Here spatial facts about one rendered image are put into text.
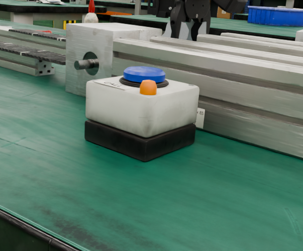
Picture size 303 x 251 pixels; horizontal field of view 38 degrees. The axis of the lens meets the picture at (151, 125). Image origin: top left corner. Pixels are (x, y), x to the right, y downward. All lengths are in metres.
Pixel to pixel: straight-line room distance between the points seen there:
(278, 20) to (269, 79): 2.29
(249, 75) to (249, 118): 0.04
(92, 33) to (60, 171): 0.26
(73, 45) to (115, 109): 0.23
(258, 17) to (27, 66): 2.14
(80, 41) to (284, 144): 0.30
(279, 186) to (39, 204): 0.19
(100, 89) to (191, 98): 0.09
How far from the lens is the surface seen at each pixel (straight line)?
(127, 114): 0.39
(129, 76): 0.41
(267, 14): 2.72
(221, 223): 0.30
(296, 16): 2.85
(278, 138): 0.45
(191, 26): 0.80
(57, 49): 0.99
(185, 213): 0.31
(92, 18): 1.20
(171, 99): 0.39
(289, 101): 0.44
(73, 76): 0.62
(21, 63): 0.78
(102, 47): 0.57
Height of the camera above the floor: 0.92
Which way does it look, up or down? 17 degrees down
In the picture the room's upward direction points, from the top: 4 degrees clockwise
